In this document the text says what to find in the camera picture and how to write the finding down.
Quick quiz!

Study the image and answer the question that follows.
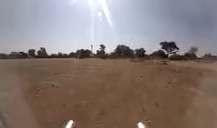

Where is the row of trees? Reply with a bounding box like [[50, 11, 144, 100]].
[[0, 40, 217, 62]]

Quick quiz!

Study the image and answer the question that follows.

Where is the brown dirt ground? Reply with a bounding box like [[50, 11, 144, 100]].
[[0, 57, 217, 128]]

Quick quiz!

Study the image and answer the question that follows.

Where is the robot's own part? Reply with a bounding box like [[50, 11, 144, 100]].
[[64, 119, 75, 128], [136, 121, 146, 128]]

